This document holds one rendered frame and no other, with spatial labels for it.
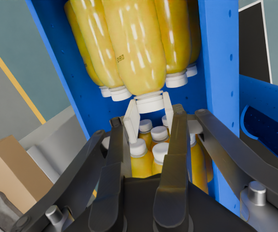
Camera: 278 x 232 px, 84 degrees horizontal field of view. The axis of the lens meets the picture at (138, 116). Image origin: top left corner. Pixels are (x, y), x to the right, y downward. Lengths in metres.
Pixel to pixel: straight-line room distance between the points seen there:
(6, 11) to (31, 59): 0.38
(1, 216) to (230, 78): 0.67
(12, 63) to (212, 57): 1.80
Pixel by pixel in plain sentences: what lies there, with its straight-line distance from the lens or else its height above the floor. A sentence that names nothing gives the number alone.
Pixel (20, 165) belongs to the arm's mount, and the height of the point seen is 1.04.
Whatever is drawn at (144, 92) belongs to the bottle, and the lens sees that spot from 0.20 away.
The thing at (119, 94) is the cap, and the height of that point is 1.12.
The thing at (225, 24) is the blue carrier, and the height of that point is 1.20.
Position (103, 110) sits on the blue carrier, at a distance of 0.39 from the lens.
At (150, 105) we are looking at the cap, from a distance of 0.20.
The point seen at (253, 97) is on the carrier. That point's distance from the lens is 0.93.
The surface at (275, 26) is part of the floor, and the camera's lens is 1.65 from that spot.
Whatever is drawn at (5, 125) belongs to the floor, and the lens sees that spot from 2.23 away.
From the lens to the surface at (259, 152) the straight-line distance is 1.79.
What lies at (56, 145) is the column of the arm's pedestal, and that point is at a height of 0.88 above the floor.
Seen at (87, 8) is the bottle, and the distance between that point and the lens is 0.27.
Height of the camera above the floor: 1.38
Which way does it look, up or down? 66 degrees down
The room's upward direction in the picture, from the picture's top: 168 degrees counter-clockwise
